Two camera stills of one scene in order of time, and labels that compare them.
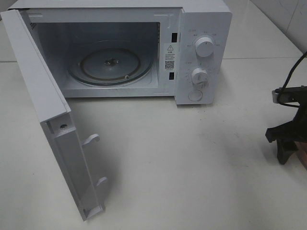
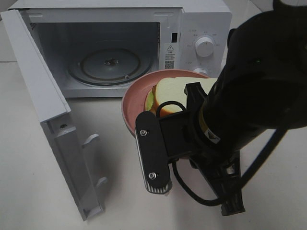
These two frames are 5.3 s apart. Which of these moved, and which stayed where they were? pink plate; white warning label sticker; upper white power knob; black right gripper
Moved: black right gripper; pink plate
Stayed: white warning label sticker; upper white power knob
